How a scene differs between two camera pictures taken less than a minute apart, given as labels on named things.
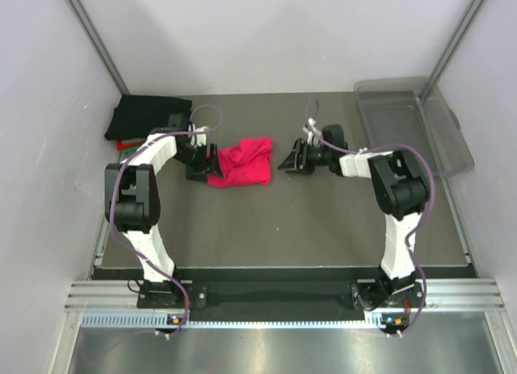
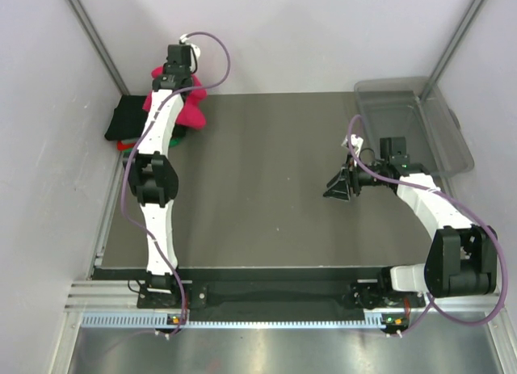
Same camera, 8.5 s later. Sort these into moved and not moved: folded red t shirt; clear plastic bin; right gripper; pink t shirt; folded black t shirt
Moved: right gripper; pink t shirt
Not moved: clear plastic bin; folded red t shirt; folded black t shirt
